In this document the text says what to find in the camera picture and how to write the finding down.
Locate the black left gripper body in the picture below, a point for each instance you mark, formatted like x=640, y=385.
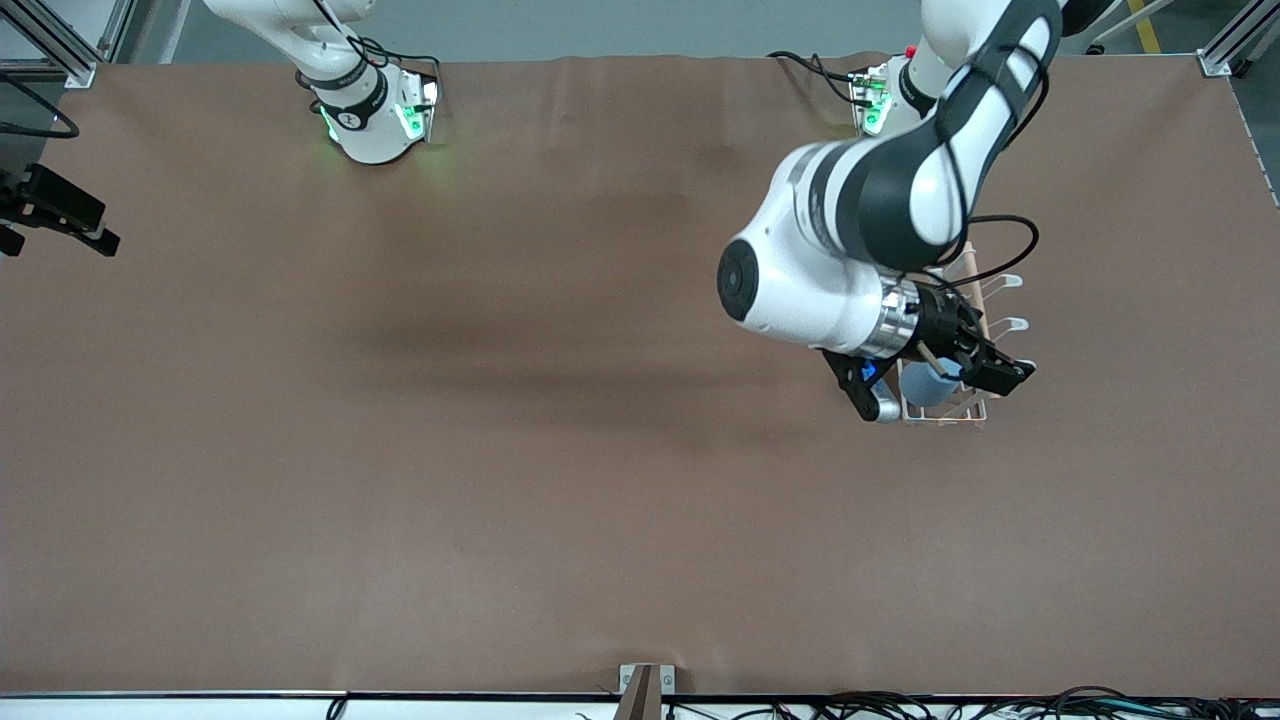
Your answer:
x=941, y=324

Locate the blue plastic cup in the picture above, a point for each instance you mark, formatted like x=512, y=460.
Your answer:
x=925, y=385

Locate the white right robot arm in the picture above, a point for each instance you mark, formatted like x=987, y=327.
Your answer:
x=350, y=100

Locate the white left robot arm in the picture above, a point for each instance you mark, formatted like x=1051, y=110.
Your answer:
x=800, y=290

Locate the white tube with black end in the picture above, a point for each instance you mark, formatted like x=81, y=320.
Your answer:
x=1135, y=21

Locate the brown table cover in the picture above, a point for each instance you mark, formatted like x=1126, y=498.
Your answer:
x=500, y=500

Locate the aluminium frame profile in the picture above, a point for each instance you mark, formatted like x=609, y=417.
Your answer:
x=1215, y=62
x=75, y=70

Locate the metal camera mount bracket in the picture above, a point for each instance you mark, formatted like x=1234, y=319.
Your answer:
x=640, y=690

